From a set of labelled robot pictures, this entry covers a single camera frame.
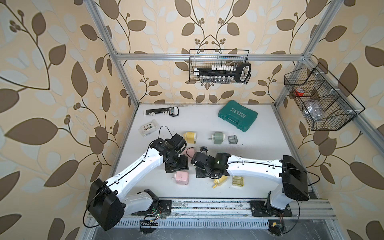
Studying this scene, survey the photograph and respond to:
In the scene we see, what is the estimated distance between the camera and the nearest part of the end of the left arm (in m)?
0.55

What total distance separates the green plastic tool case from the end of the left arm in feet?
1.63

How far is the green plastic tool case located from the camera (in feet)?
3.48

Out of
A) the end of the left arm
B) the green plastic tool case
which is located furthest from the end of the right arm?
the green plastic tool case
